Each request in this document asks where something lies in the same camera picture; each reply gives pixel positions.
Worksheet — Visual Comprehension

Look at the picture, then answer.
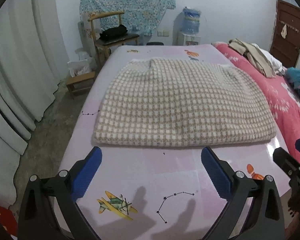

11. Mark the white plastic bag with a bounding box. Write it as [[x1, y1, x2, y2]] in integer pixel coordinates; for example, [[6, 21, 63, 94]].
[[67, 48, 97, 77]]

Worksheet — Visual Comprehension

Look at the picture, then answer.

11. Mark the small wooden stool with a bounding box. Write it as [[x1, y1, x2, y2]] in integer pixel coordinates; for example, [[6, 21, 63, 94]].
[[66, 71, 96, 98]]

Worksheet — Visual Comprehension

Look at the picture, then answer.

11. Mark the white water dispenser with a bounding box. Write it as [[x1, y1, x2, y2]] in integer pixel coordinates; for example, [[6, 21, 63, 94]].
[[177, 31, 200, 46]]

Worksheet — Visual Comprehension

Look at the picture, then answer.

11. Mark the wooden chair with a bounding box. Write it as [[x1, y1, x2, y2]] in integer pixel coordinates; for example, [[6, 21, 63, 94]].
[[88, 11, 140, 68]]

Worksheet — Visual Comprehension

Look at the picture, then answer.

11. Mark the beige white houndstooth coat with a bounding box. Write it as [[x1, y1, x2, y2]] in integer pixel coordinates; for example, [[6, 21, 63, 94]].
[[92, 58, 276, 148]]

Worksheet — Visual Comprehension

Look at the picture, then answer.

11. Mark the teal floral hanging cloth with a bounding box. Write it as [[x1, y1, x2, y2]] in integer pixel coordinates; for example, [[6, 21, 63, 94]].
[[79, 0, 176, 36]]

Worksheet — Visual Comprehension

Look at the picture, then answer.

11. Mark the dark brown wooden door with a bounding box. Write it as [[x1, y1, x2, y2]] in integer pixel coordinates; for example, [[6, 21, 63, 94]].
[[270, 0, 300, 68]]

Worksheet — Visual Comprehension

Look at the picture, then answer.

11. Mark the wall socket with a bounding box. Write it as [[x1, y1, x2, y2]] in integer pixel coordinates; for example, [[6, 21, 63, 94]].
[[157, 30, 170, 37]]

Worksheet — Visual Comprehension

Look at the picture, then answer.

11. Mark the white curtain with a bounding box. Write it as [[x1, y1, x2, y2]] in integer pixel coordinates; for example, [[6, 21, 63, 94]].
[[0, 0, 69, 207]]

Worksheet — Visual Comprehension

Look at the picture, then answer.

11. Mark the black garment on chair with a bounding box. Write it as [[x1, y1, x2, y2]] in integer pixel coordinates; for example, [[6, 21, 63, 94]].
[[100, 24, 128, 42]]

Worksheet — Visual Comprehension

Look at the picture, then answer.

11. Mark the pink floral blanket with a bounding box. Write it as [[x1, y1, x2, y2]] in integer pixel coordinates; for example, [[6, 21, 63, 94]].
[[212, 42, 300, 163]]

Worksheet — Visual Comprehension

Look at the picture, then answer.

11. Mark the beige and white clothes pile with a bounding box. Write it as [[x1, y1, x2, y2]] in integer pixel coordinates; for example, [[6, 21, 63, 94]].
[[228, 39, 287, 78]]

